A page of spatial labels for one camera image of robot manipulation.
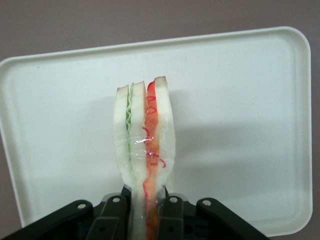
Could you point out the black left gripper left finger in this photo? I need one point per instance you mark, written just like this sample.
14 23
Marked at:
112 212

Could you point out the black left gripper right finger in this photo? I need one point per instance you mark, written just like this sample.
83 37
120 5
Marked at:
175 212

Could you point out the triangle sandwich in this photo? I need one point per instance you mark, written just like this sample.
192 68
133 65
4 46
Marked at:
137 125

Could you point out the cream plastic tray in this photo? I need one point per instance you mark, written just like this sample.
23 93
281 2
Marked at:
225 100

